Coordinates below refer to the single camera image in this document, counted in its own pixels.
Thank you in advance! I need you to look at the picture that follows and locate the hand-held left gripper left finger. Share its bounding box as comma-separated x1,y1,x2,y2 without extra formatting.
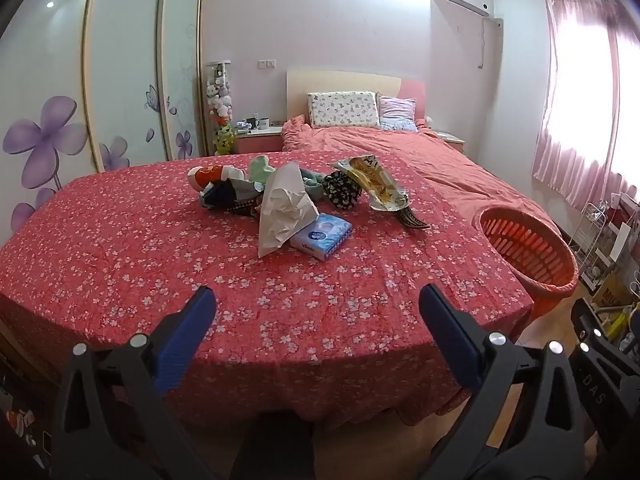
50,285,221,480

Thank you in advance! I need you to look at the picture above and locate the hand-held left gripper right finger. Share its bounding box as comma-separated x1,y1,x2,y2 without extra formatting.
419,284,588,480

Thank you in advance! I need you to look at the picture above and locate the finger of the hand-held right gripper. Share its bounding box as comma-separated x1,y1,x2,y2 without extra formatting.
571,299,618,356

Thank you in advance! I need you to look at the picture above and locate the orange plastic basket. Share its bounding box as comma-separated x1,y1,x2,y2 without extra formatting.
472,206,580,323

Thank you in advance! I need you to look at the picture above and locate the dark striped wrapper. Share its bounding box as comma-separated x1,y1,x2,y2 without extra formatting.
395,205,432,231

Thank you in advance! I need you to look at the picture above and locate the white tissue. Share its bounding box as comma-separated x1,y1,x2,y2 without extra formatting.
257,161,320,259

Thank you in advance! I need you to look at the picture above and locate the yellow snack wrapper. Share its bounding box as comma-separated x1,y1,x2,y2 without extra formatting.
332,154,412,212

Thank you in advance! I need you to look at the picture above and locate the grey green sock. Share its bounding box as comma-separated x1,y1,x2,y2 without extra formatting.
299,167,326,203

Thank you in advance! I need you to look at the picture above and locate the yellow bag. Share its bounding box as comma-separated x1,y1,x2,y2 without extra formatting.
605,307,630,338

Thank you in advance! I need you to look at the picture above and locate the brown cardboard box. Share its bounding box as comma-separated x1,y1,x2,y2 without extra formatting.
590,265,638,311

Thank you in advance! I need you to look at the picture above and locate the red floral tablecloth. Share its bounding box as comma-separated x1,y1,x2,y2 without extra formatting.
0,152,533,426

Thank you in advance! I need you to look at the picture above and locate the plaid sock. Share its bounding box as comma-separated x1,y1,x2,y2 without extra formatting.
232,196,264,217

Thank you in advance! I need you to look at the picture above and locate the dark blue sock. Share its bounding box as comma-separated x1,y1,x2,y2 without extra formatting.
200,182,238,209

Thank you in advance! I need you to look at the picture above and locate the blue tissue pack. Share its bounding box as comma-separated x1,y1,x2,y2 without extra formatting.
290,213,352,261

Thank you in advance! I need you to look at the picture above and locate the bed with pink duvet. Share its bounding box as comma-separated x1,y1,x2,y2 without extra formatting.
280,115,556,241

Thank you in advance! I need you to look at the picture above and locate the dark printed cloth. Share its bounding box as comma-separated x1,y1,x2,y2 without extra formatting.
0,330,61,480

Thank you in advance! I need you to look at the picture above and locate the black floral sock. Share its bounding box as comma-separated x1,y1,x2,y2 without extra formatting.
322,171,362,210

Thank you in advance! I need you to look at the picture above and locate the mint green sock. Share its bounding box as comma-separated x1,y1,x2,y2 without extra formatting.
248,156,276,183

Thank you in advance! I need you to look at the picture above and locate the pink nightstand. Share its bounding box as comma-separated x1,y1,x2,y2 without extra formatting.
434,130,466,153
235,126,285,155

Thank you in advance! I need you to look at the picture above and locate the green plush toy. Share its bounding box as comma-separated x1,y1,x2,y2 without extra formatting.
215,125,236,156

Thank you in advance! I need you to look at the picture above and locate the pink curtain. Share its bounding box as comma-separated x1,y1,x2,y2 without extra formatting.
531,0,640,211

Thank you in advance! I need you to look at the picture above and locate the pink striped pillow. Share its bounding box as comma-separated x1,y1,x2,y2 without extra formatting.
376,92,418,132

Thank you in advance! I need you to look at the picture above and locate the stack of white plush toys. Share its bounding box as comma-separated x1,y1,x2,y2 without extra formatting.
208,67,234,123

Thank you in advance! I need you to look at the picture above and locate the white floral pillow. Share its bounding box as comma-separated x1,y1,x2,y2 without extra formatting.
307,91,382,129

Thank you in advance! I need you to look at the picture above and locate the clear plush toy tube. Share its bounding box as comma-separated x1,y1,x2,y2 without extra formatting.
206,61,235,156

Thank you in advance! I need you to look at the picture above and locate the flower print sliding wardrobe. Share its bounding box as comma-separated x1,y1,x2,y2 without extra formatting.
0,0,206,241

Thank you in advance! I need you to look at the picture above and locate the white air conditioner pipe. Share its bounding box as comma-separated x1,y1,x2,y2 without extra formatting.
477,14,504,70

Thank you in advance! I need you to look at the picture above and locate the white wire rack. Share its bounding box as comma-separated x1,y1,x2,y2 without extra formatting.
570,200,621,266

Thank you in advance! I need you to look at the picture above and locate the cream and pink bed frame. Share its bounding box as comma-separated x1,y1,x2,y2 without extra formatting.
286,70,428,128

